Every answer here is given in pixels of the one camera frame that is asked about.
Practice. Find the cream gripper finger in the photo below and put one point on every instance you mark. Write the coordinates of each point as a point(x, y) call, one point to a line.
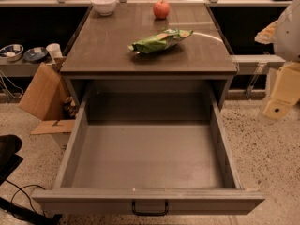
point(285, 92)
point(267, 35)

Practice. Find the green rice chip bag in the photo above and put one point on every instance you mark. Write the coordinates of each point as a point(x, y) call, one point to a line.
point(161, 41)

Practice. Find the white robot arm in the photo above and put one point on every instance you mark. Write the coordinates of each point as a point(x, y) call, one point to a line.
point(284, 34)

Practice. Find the open grey top drawer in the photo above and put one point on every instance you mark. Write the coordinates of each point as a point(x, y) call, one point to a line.
point(148, 141)

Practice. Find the grey drawer cabinet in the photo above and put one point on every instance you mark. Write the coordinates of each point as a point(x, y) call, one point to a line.
point(132, 41)

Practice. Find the red apple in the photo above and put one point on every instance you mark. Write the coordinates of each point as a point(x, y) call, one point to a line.
point(161, 9)

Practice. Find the white bowl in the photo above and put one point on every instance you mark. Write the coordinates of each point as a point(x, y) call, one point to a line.
point(104, 7)

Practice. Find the white cup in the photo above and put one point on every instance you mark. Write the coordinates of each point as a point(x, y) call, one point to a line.
point(54, 50)

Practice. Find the brown cardboard box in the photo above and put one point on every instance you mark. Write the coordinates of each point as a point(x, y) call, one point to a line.
point(45, 98)

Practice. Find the dark blue bowl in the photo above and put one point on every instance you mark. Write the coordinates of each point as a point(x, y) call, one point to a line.
point(35, 55)

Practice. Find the grey low shelf left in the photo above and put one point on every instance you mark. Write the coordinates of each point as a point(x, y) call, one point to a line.
point(19, 68)

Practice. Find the blue patterned bowl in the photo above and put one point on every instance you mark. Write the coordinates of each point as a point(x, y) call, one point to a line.
point(11, 53)

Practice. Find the black chair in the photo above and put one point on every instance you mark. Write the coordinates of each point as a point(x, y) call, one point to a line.
point(9, 160)

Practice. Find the black drawer handle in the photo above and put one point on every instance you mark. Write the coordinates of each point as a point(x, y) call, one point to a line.
point(150, 208)

